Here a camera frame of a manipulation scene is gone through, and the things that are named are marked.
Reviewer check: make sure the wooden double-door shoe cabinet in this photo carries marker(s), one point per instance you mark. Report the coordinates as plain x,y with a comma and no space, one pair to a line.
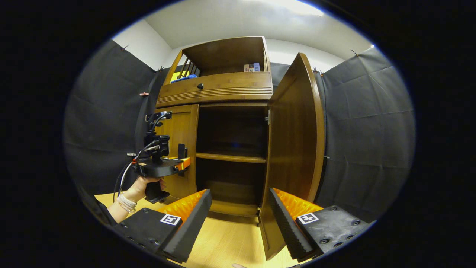
227,52

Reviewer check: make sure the wooden shoe cabinet door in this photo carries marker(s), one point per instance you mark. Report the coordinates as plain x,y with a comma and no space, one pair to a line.
293,130
182,126

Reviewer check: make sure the blue cloth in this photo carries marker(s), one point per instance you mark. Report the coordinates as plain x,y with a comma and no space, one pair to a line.
184,78

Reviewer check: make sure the wooden drawer with black knob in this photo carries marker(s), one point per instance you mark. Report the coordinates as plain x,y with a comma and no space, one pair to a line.
230,87

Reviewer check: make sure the wooden inner shelf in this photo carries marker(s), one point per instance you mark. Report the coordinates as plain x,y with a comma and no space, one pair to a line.
230,157

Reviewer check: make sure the black backdrop cloth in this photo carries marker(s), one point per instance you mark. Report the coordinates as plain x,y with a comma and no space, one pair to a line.
368,130

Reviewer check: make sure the ceiling light panel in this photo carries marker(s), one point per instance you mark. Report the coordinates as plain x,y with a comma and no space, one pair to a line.
293,7

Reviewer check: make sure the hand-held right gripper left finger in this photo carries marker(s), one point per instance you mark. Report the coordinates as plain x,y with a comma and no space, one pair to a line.
193,223

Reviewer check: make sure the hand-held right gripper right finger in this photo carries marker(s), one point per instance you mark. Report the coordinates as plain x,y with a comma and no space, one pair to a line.
286,223

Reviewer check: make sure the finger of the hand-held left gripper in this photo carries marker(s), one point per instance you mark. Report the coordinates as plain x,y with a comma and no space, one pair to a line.
184,163

